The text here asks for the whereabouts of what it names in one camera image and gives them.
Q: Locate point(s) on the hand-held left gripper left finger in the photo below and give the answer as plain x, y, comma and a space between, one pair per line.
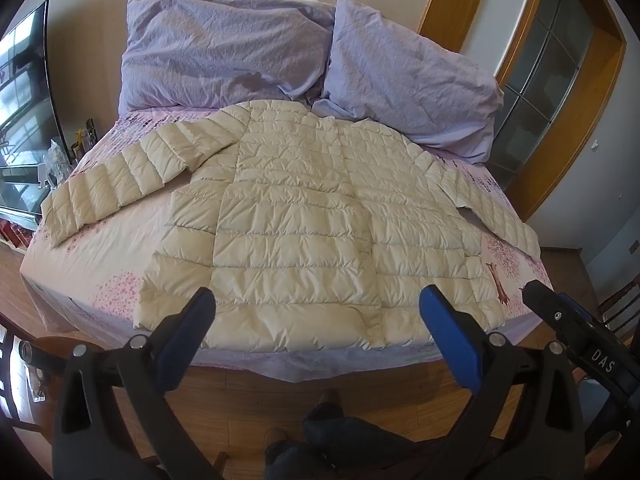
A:
187, 340

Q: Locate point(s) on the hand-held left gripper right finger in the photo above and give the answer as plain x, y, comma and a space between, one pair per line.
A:
450, 340

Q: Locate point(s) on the lavender pillow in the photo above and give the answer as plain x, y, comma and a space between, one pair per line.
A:
215, 55
400, 75

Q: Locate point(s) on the cream puffer jacket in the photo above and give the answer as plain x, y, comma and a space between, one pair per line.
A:
300, 240

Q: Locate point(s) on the wooden framed glass door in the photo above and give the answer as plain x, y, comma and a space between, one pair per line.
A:
545, 75

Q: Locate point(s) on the clear plastic bag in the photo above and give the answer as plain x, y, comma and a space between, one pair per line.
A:
55, 162

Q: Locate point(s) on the bed with pink floral sheet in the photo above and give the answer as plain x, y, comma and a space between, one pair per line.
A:
125, 240

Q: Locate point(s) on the person's left leg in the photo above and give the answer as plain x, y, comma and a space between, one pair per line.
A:
287, 455

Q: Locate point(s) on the small bottles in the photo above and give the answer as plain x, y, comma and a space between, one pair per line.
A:
84, 137

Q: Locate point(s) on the flat screen television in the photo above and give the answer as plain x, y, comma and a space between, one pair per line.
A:
25, 110

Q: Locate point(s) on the person's right leg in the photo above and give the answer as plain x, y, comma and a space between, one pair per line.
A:
345, 430

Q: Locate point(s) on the person's leg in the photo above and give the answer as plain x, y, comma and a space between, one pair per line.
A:
345, 430
287, 455

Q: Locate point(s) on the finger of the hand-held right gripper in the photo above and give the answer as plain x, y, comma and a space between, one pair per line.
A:
550, 305

